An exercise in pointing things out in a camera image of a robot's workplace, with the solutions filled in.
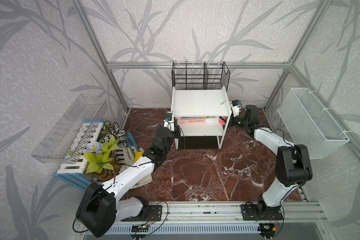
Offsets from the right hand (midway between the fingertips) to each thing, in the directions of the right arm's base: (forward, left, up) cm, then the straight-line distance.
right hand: (220, 115), depth 90 cm
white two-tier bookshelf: (-10, +13, +14) cm, 22 cm away
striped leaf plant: (-15, +58, +7) cm, 61 cm away
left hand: (-10, +25, +7) cm, 28 cm away
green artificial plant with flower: (-30, +60, +3) cm, 67 cm away
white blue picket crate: (-36, +68, +8) cm, 77 cm away
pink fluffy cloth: (-5, -1, +1) cm, 5 cm away
